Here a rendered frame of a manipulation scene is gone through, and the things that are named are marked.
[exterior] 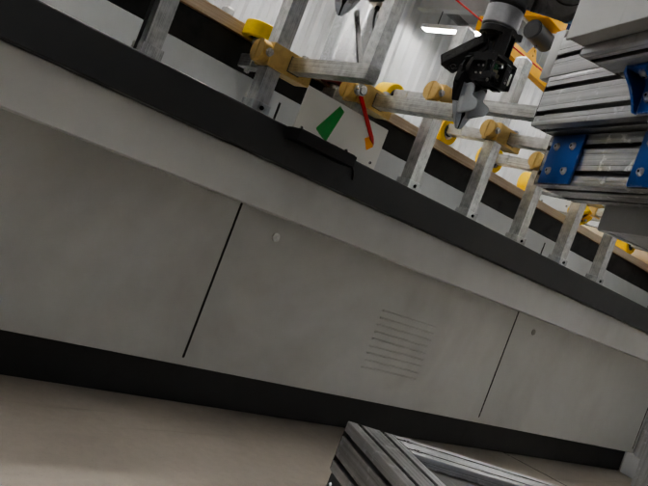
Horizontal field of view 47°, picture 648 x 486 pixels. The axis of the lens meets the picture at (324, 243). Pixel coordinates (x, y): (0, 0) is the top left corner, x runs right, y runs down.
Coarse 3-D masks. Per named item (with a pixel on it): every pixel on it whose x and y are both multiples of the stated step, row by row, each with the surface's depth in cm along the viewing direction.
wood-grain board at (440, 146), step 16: (192, 0) 160; (208, 16) 164; (224, 16) 165; (240, 32) 169; (320, 80) 186; (400, 128) 207; (416, 128) 210; (464, 160) 226; (496, 176) 237; (512, 192) 244; (544, 208) 258; (592, 240) 283; (624, 256) 299
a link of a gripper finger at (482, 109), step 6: (480, 90) 153; (474, 96) 153; (480, 96) 152; (480, 102) 152; (480, 108) 151; (486, 108) 150; (462, 114) 153; (468, 114) 153; (474, 114) 152; (480, 114) 151; (486, 114) 150; (462, 120) 152; (468, 120) 153; (462, 126) 152
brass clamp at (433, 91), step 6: (426, 84) 185; (432, 84) 184; (438, 84) 183; (426, 90) 185; (432, 90) 183; (438, 90) 182; (444, 90) 183; (450, 90) 185; (426, 96) 184; (432, 96) 183; (438, 96) 183; (444, 96) 184; (450, 96) 185; (450, 102) 186
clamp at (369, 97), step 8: (344, 88) 168; (352, 88) 166; (368, 88) 168; (344, 96) 167; (352, 96) 167; (368, 96) 169; (360, 104) 168; (368, 104) 169; (368, 112) 173; (376, 112) 171; (384, 112) 173
